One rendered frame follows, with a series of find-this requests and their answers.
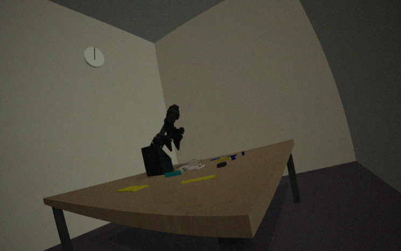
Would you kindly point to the yellow rectangular plate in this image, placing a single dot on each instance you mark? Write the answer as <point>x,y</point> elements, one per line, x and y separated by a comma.
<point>132,188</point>

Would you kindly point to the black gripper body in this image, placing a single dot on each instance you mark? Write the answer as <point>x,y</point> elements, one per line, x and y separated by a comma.
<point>169,134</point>

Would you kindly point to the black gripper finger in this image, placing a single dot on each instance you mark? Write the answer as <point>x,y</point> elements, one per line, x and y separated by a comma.
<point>168,144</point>
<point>177,142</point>

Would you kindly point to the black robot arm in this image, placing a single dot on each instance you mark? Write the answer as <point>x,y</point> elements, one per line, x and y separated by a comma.
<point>171,115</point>

